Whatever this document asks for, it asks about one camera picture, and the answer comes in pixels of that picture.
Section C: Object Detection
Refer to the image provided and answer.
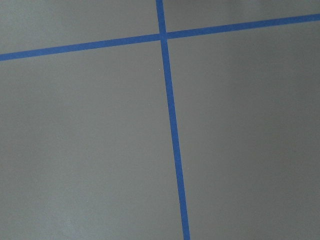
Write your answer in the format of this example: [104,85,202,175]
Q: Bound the blue tape grid lines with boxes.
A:
[0,0,320,240]

